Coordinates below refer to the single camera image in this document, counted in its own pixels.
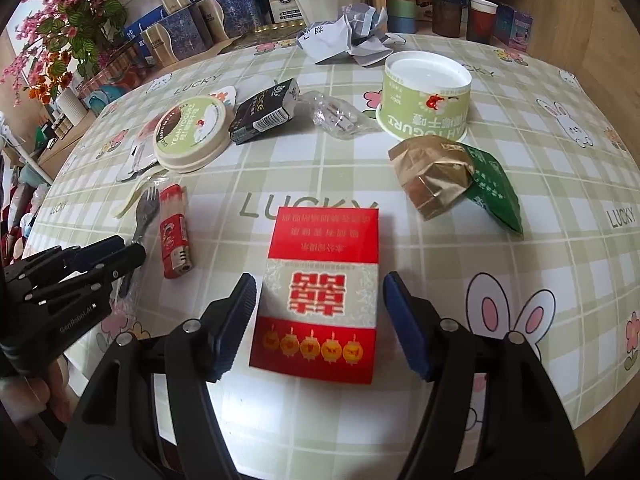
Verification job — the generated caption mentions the pink blossom artificial plant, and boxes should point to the pink blossom artificial plant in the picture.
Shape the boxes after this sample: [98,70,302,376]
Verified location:
[0,0,153,106]

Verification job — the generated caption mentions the red cigarette pack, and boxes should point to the red cigarette pack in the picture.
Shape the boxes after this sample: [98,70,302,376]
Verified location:
[248,206,382,386]

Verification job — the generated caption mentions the clear plastic wrapper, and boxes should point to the clear plastic wrapper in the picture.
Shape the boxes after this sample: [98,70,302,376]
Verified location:
[299,90,377,141]

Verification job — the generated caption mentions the dark brown glass cup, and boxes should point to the dark brown glass cup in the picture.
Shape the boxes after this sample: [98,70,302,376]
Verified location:
[431,0,463,38]

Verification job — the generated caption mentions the red paper cup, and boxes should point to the red paper cup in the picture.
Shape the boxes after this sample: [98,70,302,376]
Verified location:
[467,0,499,45]

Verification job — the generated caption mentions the low wooden cabinet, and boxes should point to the low wooden cabinet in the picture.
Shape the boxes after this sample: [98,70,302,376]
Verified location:
[35,105,108,181]

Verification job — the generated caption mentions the green paper yogurt cup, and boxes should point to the green paper yogurt cup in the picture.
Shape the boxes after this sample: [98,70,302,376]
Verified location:
[376,51,473,142]

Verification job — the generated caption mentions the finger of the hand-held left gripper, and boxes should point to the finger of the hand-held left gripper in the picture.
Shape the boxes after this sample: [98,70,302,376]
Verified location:
[19,235,127,282]
[29,245,147,307]

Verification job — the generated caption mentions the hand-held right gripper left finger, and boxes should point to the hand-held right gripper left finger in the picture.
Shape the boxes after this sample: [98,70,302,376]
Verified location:
[57,273,257,480]

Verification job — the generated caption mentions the white paper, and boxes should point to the white paper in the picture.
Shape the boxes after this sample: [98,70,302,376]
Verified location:
[295,4,407,67]

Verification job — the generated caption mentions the small purple box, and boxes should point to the small purple box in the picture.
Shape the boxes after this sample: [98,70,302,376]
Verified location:
[495,4,534,52]

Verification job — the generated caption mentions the red lighter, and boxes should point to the red lighter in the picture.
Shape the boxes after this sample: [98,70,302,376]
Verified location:
[159,185,194,281]

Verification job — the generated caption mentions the dark plastic fork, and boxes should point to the dark plastic fork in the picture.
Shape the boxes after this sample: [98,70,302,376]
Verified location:
[116,186,162,306]

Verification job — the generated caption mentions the round yogurt cup lid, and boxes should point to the round yogurt cup lid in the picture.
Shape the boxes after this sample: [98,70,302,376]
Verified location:
[152,96,236,174]

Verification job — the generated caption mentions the white flower print pouch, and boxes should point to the white flower print pouch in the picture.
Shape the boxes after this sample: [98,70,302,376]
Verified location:
[116,84,237,183]

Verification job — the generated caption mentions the person's left hand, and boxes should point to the person's left hand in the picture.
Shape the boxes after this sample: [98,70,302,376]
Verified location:
[0,374,53,428]

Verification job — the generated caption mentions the row of small brown bottles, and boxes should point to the row of small brown bottles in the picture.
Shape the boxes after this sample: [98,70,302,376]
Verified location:
[47,112,81,141]

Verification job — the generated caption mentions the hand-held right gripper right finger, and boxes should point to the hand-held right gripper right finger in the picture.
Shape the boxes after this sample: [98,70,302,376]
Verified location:
[382,271,583,480]

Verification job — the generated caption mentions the folding table with checked cloth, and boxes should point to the folding table with checked cloth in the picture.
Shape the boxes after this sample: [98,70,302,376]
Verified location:
[25,32,640,433]

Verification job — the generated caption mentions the orange flowers in white vase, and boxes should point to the orange flowers in white vase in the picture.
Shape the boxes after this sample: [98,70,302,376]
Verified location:
[25,77,98,123]

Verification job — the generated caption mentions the black cigarette pack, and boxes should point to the black cigarette pack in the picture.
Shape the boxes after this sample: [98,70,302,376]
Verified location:
[228,79,301,147]

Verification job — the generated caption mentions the gold decorative tray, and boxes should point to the gold decorative tray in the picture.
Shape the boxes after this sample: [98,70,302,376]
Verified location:
[250,20,308,36]

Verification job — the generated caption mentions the striped planter with purple flowers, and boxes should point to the striped planter with purple flowers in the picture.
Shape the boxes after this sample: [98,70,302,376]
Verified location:
[75,50,166,111]

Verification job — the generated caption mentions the pile of red bouquets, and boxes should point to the pile of red bouquets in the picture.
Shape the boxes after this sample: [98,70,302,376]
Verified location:
[0,150,51,271]

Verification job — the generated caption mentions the gold wrapper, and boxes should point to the gold wrapper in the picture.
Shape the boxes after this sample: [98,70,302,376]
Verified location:
[388,137,476,222]

